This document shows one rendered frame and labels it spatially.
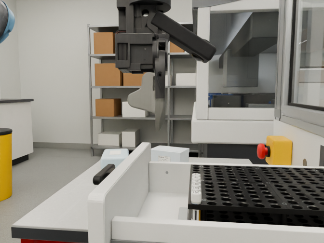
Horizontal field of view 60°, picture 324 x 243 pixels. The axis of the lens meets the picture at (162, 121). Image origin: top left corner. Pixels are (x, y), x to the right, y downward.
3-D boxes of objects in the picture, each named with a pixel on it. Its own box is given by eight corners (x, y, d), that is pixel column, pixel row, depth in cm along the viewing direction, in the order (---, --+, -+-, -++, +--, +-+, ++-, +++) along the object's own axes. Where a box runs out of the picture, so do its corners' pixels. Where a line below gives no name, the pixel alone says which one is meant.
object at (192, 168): (187, 209, 32) (187, 204, 32) (190, 167, 50) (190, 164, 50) (204, 209, 32) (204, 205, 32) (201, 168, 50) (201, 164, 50)
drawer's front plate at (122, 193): (89, 298, 29) (86, 195, 28) (142, 194, 57) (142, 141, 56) (106, 300, 29) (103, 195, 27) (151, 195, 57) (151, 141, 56)
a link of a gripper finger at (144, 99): (128, 130, 46) (129, 74, 46) (165, 130, 45) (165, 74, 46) (126, 129, 42) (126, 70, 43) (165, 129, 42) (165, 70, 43)
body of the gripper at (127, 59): (122, 76, 51) (122, 8, 50) (170, 76, 50) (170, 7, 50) (114, 72, 43) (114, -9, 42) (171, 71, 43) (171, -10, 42)
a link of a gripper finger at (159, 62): (154, 101, 46) (154, 50, 47) (165, 101, 46) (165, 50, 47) (153, 96, 41) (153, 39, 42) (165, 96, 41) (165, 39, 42)
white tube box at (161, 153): (148, 163, 105) (148, 149, 104) (159, 157, 112) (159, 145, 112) (180, 167, 99) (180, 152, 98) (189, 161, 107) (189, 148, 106)
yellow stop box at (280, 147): (269, 168, 69) (271, 140, 68) (263, 161, 76) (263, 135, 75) (291, 169, 68) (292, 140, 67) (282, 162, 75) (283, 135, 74)
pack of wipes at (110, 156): (128, 169, 96) (128, 156, 95) (100, 170, 95) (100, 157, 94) (128, 158, 111) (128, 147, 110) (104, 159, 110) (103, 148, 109)
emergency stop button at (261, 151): (259, 160, 70) (259, 144, 70) (255, 156, 74) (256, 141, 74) (271, 161, 70) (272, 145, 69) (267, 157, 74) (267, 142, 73)
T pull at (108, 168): (92, 186, 39) (91, 176, 39) (108, 170, 46) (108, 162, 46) (117, 187, 39) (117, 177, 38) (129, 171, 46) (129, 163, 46)
